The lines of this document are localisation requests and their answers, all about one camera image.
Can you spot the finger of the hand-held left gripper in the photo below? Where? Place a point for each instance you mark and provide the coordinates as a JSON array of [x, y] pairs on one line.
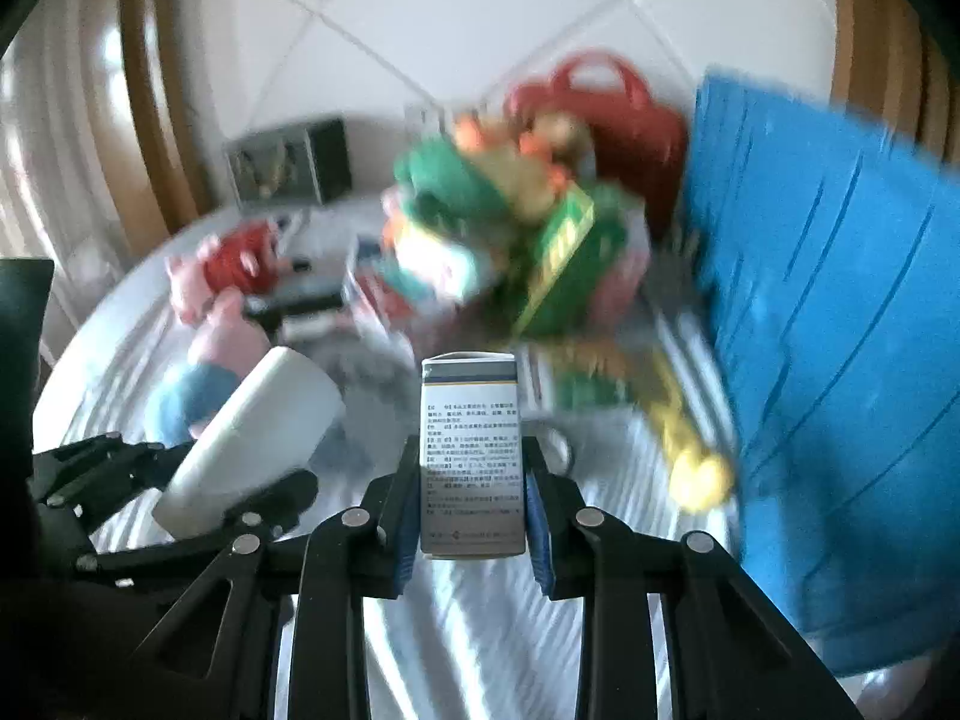
[[225, 532], [105, 469]]

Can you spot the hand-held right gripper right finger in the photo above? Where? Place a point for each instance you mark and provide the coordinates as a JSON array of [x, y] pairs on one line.
[[536, 532]]

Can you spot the blue plastic storage bin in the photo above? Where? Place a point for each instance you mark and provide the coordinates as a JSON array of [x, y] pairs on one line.
[[840, 360]]

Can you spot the pig plush blue shirt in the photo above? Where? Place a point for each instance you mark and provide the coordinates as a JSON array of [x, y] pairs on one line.
[[202, 382]]

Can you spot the white curtain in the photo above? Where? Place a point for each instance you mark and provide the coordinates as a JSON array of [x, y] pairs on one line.
[[45, 165]]

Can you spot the pig plush red dress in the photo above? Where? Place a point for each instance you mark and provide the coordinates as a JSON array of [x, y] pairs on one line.
[[232, 262]]

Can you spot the white grey medicine box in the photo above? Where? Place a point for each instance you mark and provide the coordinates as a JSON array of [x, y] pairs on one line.
[[472, 457]]

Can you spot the white plastic bottle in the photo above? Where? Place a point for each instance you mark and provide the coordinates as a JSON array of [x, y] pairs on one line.
[[255, 435]]

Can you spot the dark gift box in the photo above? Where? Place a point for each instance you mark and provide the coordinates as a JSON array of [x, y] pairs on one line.
[[289, 161]]

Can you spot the brown wooden pillar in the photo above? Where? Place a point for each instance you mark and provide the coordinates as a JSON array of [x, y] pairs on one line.
[[142, 75], [892, 15]]

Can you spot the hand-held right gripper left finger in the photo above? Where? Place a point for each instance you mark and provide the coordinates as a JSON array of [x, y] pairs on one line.
[[405, 532]]

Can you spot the green frog plush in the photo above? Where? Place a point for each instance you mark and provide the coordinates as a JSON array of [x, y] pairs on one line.
[[450, 195]]

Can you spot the green carton box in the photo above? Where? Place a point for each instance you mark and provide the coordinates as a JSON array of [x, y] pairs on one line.
[[574, 262]]

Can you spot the red plastic carry case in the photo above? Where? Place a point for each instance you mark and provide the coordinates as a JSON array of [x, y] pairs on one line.
[[630, 135]]

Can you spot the brown teddy plush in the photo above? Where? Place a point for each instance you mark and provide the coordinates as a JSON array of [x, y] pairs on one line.
[[559, 139]]

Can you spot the yellow duck stick toy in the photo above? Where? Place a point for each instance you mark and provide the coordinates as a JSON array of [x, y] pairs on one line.
[[690, 442]]

